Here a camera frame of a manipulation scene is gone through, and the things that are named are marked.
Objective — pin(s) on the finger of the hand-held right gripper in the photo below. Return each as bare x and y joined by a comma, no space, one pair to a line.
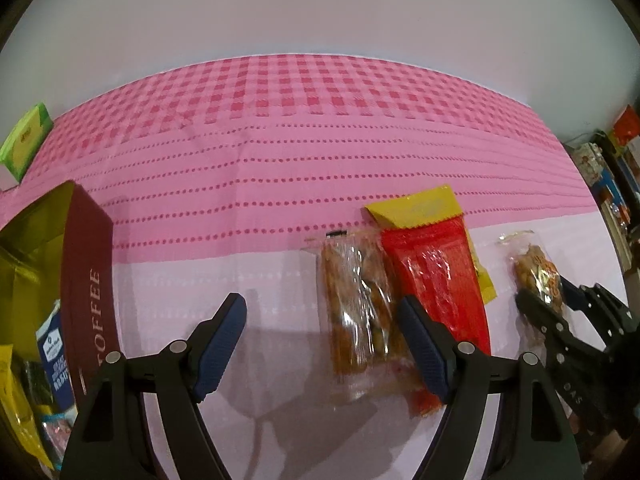
540,315
575,296

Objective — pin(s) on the clear fried twists packet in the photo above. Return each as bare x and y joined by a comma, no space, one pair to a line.
537,270

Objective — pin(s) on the plain yellow snack packet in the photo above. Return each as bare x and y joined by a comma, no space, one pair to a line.
420,207

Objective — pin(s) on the cluttered shelf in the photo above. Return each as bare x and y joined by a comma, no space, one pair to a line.
615,160

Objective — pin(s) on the pink checked tablecloth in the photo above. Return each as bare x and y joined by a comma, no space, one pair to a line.
300,135

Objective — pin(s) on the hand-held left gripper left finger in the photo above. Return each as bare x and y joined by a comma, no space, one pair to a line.
225,345

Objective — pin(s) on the small dark seaweed packet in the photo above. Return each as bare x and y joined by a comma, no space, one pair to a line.
37,382

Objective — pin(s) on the red snack packet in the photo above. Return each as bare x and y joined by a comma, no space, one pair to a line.
440,270

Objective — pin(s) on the blue cracker packet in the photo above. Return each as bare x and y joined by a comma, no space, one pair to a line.
52,360

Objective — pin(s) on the yellow plant print snack packet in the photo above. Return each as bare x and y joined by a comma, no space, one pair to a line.
10,400

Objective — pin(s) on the maroon coffee box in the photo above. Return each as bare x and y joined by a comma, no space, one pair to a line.
85,260

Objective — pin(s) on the clear fried sticks packet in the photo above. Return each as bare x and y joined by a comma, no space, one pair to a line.
355,300

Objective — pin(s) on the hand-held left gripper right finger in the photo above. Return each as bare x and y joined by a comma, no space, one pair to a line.
422,350

